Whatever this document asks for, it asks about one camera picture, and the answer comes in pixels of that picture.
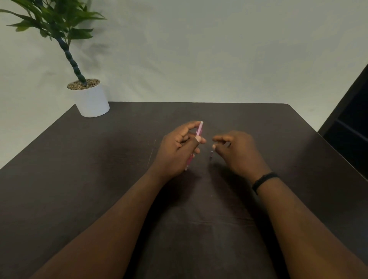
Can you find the person's right hand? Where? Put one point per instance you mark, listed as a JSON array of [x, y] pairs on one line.
[[241, 155]]

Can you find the person's left hand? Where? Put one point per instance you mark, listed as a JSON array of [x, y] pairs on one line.
[[172, 155]]

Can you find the person's right thumb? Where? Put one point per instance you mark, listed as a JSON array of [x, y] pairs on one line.
[[220, 149]]

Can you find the person's left thumb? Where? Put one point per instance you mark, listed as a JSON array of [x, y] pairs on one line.
[[195, 140]]

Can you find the pink pen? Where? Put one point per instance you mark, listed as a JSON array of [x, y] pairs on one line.
[[198, 132]]

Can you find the person's right forearm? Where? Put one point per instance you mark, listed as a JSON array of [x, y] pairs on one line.
[[310, 230]]

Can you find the person's left forearm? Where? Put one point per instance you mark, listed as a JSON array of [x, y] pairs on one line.
[[100, 230]]

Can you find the black wristband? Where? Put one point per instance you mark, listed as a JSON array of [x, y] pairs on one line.
[[264, 180]]

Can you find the white plant pot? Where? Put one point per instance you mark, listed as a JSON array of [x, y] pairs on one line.
[[91, 99]]

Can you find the dark cabinet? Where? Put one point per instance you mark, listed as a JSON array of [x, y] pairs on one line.
[[349, 126]]

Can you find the green artificial plant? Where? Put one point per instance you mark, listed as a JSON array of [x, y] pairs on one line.
[[57, 31]]

